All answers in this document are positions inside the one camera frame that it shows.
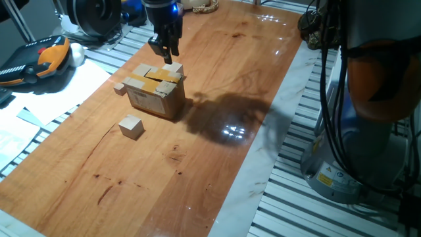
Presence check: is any light wooden cube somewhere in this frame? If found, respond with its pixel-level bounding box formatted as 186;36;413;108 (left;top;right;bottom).
118;114;145;141
162;61;184;77

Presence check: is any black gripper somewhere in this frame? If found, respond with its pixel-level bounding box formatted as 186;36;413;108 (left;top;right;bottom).
141;0;184;65

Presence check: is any metal tripod leg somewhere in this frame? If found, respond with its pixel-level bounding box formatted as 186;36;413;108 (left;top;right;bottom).
51;0;66;20
2;0;36;43

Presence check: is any cardboard box with yellow tape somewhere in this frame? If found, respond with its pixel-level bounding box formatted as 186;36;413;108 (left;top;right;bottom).
122;62;186;120

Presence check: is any cream round object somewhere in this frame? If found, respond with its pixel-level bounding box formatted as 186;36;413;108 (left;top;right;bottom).
180;0;211;11

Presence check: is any white printed paper sheet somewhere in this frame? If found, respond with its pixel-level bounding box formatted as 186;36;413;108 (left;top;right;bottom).
6;59;112;126
0;108;41;172

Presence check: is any blue black object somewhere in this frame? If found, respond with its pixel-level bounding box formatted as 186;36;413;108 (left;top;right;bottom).
120;0;148;28

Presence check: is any braided beige rope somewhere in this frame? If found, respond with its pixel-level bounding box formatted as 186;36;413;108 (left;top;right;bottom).
192;0;220;14

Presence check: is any black fabric strap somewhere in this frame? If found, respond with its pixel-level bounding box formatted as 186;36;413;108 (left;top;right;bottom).
345;34;421;103

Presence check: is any camouflage patterned object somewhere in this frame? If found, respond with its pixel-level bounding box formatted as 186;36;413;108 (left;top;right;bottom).
297;8;341;51

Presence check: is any small light wooden block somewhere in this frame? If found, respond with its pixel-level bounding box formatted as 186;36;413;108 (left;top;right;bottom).
113;82;128;97

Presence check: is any orange grey teach pendant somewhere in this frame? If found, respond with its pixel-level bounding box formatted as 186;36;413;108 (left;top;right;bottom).
0;35;72;88

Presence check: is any dark sleeved person forearm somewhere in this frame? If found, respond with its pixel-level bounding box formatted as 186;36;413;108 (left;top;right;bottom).
0;0;30;23

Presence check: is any black flat device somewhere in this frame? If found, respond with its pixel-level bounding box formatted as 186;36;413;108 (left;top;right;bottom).
0;86;13;105

